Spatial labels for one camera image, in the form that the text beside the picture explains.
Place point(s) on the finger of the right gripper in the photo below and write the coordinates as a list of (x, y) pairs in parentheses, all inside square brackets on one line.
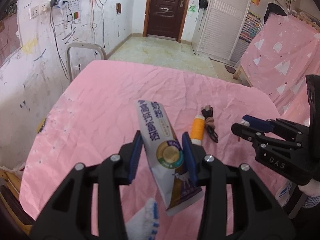
[(265, 124), (258, 138)]

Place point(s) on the milk powder packet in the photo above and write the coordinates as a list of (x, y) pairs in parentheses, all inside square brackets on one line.
[(166, 158)]

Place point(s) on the grey metal chair frame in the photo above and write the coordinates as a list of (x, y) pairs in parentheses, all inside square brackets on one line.
[(82, 53)]

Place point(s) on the pink patterned hanging sheet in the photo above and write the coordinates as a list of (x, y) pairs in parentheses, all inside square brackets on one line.
[(277, 61)]

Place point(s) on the wall mirror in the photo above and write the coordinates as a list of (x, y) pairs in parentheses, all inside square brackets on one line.
[(9, 41)]

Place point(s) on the white wall power sockets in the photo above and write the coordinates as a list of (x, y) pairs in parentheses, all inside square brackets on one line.
[(46, 7)]

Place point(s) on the colourful wall chart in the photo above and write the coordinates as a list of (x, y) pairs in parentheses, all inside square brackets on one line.
[(251, 27)]

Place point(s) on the left white gloved hand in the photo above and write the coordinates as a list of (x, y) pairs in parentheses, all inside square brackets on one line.
[(145, 223)]

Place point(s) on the orange thread spool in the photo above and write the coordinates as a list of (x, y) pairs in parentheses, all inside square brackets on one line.
[(197, 130)]

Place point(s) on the white louvered wardrobe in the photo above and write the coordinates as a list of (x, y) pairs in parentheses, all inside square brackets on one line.
[(218, 28)]

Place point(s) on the pink bed sheet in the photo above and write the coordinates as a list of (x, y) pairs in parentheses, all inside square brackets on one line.
[(97, 115)]

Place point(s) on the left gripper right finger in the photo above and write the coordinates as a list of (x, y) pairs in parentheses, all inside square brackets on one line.
[(237, 204)]

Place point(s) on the dark brown door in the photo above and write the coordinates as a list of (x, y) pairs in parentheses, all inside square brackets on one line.
[(165, 18)]

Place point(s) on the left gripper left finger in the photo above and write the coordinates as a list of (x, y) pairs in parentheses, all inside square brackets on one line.
[(87, 205)]

